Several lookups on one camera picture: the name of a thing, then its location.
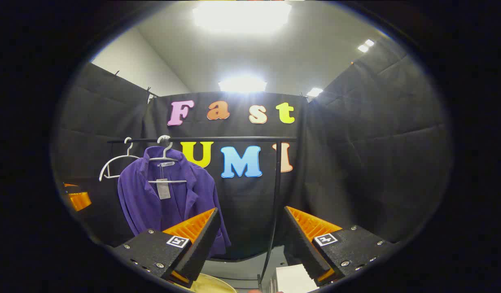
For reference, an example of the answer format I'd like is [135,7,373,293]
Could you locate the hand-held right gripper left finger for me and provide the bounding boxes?
[112,208,222,289]

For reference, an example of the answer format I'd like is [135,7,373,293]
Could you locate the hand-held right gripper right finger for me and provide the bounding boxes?
[284,206,398,287]

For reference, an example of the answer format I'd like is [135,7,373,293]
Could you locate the beige laundry hamper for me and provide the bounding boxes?
[175,273,238,293]

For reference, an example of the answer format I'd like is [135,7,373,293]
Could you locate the purple knit jacket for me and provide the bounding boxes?
[117,146,232,258]

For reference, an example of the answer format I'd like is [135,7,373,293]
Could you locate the white plastic clothes hanger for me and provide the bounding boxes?
[148,135,187,184]
[99,137,141,182]

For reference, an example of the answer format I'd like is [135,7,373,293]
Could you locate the black metal clothes rack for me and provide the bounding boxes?
[107,136,298,291]

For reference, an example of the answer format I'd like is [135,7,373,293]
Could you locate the white box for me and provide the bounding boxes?
[274,264,320,293]

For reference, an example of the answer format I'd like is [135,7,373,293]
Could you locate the white garment hang tag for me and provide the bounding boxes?
[156,178,171,200]

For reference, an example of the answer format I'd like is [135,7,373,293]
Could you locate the large ceiling light panel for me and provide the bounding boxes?
[193,1,292,34]

